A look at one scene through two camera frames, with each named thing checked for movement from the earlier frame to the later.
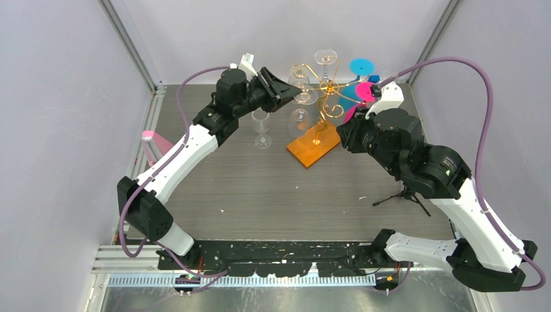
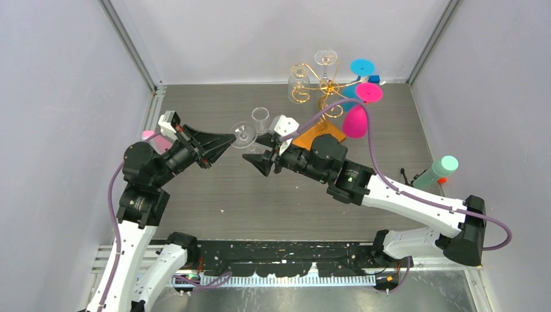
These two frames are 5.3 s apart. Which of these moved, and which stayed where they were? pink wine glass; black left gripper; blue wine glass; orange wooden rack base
Moved: black left gripper
Stayed: orange wooden rack base; pink wine glass; blue wine glass
